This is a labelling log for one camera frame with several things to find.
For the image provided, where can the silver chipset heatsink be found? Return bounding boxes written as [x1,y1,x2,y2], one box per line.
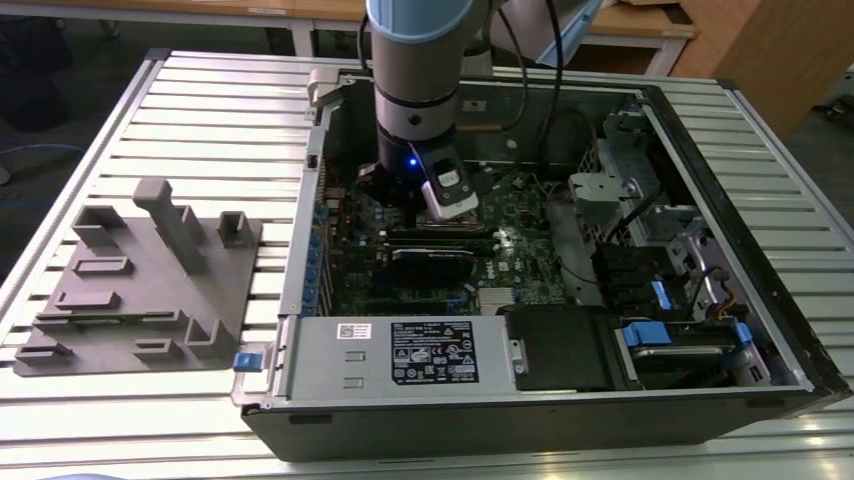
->
[478,287,521,307]

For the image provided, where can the silver power supply unit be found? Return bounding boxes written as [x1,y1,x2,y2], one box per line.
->
[266,315,529,401]

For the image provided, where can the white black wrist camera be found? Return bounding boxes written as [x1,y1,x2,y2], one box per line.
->
[420,157,482,221]

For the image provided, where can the CPU socket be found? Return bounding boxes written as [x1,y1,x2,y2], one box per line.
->
[413,212,493,231]

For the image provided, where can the hard disk in blue carrier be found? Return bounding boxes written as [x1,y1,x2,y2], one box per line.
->
[617,319,760,389]

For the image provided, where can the wooden cabinet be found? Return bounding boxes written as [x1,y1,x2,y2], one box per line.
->
[669,0,854,141]

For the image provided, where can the coloured power wire bundle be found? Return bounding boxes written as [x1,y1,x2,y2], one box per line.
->
[708,292,744,321]

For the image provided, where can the green motherboard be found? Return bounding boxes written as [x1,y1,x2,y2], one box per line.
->
[318,149,582,319]

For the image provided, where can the black PC case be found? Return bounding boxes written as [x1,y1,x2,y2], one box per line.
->
[230,68,854,464]

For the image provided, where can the black graphics card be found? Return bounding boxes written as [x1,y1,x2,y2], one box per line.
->
[390,247,477,289]

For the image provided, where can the black plastic bay cover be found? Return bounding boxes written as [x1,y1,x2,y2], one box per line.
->
[504,304,620,392]

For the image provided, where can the metal drive cage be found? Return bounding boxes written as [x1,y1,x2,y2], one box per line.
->
[566,112,709,251]

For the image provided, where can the blue floor cable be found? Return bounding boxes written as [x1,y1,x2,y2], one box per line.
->
[0,142,86,157]

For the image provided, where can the grey parts rack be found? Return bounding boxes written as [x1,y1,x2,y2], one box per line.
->
[11,178,266,377]

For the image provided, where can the RAM slot black clips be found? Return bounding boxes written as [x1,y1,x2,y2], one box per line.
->
[389,227,494,237]

